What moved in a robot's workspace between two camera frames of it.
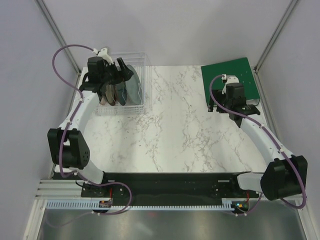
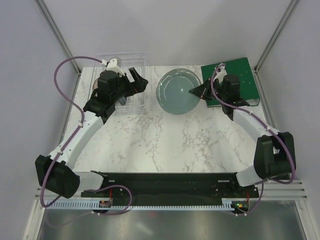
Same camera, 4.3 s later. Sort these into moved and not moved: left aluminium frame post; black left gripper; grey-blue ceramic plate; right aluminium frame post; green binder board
Moved: black left gripper; grey-blue ceramic plate
Not moved: green binder board; left aluminium frame post; right aluminium frame post
